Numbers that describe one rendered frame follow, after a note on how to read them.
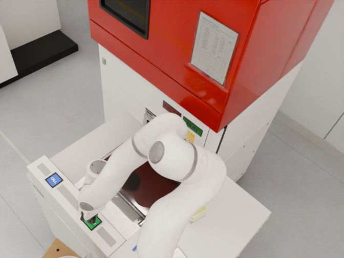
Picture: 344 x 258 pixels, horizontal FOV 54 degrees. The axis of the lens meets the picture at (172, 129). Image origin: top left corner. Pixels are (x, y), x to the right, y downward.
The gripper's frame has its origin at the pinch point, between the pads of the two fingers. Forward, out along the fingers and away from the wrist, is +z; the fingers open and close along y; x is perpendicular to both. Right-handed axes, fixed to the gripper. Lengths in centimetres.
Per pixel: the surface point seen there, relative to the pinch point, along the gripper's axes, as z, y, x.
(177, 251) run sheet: -0.8, -16.3, 32.3
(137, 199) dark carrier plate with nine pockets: 4.7, -23.5, 3.1
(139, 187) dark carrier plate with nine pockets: 3.6, -28.4, -0.9
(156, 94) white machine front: -25, -54, -23
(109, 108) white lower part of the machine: 15, -63, -60
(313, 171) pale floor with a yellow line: 60, -195, 53
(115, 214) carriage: 8.8, -13.1, 1.1
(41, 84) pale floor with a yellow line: 83, -88, -175
